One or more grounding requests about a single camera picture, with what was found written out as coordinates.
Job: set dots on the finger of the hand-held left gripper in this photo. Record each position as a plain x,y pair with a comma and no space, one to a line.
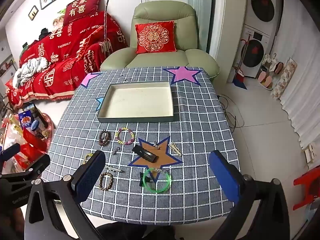
37,166
10,152

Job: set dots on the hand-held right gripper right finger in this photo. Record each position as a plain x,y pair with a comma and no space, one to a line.
225,177

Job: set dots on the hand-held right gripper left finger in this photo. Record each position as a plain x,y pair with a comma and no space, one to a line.
91,175

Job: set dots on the green transparent bangle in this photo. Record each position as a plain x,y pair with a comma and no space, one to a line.
169,178

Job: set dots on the shallow cream tray box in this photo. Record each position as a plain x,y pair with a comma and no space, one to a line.
137,100

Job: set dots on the pile of red bags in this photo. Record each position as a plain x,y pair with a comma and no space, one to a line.
30,147

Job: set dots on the silver hair pin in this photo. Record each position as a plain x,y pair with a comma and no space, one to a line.
113,169

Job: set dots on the small silver pendant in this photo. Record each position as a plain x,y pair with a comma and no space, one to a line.
116,150

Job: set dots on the blue snack bag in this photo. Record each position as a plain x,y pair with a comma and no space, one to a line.
27,120

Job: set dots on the grey grid-patterned tray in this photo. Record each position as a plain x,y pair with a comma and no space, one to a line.
200,130

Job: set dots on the small black clip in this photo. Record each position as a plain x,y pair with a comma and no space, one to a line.
146,178

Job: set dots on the cream bow hair clip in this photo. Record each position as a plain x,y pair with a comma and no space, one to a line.
175,149

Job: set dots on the black hair clip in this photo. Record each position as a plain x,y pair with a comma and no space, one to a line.
146,154

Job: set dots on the brown star sticker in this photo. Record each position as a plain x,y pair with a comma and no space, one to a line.
163,160

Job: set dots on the silver earring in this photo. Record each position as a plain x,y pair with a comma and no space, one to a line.
156,145

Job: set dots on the blue star sticker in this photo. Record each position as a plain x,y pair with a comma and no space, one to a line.
100,103

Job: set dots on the red plastic stool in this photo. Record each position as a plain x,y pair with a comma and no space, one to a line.
307,180

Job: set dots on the grey white crumpled cloth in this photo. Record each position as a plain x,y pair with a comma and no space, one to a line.
30,68

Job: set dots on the pink star sticker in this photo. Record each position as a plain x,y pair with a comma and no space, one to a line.
88,80
183,73

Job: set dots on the red dustpan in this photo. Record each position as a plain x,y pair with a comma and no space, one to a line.
240,78

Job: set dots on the pink slipper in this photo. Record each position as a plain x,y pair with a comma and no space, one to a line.
262,76
268,82

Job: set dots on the red printed sofa cover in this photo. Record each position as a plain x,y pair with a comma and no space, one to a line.
70,55

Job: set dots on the patterned flat board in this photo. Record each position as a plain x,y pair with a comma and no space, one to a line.
285,77

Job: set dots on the brown slipper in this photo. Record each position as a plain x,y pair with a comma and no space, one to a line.
278,67

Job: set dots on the white slipper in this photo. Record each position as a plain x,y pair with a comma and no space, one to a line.
267,60

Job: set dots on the white washing machine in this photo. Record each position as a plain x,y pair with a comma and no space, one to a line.
255,52

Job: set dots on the red mop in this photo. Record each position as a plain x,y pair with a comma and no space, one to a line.
243,47

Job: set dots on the white pleated curtain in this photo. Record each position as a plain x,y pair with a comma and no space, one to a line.
300,67

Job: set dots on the cartoon print pillow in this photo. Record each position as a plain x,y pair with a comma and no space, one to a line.
58,21

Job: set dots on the red embroidered cushion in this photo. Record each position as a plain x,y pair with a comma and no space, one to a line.
155,37

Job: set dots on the beaded stand pole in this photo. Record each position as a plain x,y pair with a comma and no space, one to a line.
107,17

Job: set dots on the red printed pillow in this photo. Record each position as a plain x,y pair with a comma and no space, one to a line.
80,7

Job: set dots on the teal curtain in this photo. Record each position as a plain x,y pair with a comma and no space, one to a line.
200,5

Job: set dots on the beige armchair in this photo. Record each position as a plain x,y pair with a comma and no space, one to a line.
160,12

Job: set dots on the white stacked dryer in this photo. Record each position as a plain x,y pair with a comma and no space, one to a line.
262,5

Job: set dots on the small black picture frame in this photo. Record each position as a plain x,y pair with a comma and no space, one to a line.
33,12

